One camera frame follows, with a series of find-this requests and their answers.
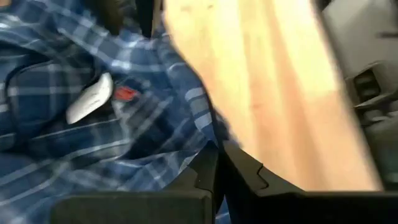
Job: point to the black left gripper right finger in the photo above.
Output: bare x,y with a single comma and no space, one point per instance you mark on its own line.
311,208

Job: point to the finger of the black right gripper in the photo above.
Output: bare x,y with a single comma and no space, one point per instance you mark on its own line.
144,15

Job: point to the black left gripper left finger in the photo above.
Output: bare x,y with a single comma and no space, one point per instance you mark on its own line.
140,208

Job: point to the dark garment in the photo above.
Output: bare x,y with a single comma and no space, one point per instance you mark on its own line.
93,124

